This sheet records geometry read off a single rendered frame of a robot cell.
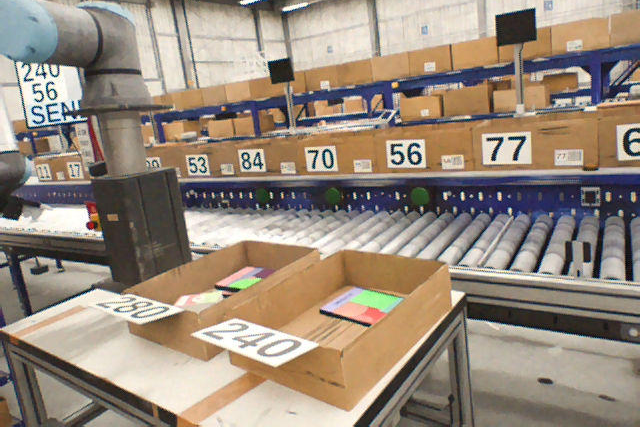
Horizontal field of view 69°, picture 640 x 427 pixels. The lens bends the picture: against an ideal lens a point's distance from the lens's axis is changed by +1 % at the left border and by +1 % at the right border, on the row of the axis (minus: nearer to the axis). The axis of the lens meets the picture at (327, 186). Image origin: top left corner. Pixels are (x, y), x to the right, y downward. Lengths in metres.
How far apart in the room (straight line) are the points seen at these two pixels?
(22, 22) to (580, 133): 1.58
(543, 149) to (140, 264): 1.32
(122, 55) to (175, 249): 0.57
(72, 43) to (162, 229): 0.54
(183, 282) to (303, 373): 0.54
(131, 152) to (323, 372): 0.89
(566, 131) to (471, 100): 4.50
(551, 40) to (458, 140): 4.63
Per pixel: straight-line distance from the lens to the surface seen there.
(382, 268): 1.10
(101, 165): 1.98
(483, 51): 6.39
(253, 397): 0.84
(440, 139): 1.79
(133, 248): 1.40
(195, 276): 1.27
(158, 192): 1.41
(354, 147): 1.94
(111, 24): 1.42
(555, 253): 1.35
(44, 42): 1.29
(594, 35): 6.22
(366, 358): 0.78
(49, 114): 2.38
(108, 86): 1.39
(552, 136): 1.71
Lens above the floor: 1.21
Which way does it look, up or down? 11 degrees down
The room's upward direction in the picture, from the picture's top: 7 degrees counter-clockwise
